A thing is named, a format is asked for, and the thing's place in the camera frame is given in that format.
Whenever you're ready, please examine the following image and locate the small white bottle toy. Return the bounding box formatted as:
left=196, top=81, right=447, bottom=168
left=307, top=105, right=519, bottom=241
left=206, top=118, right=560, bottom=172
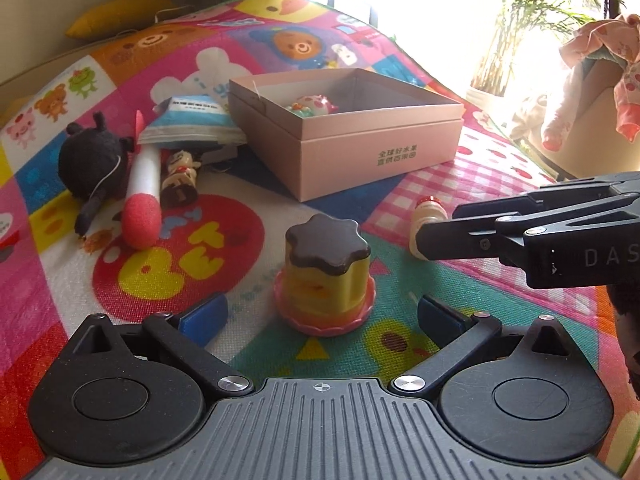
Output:
left=408, top=195, right=448, bottom=261

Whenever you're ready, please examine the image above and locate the white foam rocket toy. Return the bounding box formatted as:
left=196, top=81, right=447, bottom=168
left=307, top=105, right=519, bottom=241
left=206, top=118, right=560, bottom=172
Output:
left=122, top=110, right=163, bottom=250

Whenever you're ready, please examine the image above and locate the toy pudding cake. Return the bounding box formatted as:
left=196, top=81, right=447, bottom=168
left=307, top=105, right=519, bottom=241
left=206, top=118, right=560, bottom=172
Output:
left=273, top=214, right=376, bottom=337

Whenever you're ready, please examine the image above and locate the small cartoon boy figurine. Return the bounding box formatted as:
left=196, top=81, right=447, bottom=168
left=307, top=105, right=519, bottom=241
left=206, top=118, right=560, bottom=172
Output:
left=160, top=151, right=201, bottom=209

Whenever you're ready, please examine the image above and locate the pink and teal pig toy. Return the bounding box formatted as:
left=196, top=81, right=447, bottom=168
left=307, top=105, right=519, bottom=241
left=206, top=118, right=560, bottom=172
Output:
left=286, top=94, right=338, bottom=118

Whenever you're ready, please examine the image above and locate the chair with pink clothes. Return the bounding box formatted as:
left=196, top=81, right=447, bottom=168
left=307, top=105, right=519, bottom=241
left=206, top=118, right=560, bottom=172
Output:
left=510, top=14, right=639, bottom=180

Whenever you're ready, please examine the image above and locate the colourful cartoon play mat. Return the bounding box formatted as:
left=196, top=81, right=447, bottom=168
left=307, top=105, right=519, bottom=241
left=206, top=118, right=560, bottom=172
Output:
left=1, top=0, right=639, bottom=479

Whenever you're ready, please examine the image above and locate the pink cardboard box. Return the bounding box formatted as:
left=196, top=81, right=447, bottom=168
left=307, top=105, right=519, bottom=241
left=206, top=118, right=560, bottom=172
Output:
left=228, top=68, right=464, bottom=202

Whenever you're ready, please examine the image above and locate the potted palm plant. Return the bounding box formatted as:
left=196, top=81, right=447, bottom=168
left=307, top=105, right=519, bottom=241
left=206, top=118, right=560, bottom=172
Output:
left=466, top=0, right=624, bottom=108

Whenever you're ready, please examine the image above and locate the black plush toy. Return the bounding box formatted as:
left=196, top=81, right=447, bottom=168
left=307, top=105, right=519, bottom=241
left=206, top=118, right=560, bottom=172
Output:
left=58, top=110, right=134, bottom=237

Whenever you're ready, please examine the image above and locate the yellow pillow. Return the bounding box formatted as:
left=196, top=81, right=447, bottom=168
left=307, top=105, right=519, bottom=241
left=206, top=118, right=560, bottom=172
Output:
left=65, top=0, right=176, bottom=41

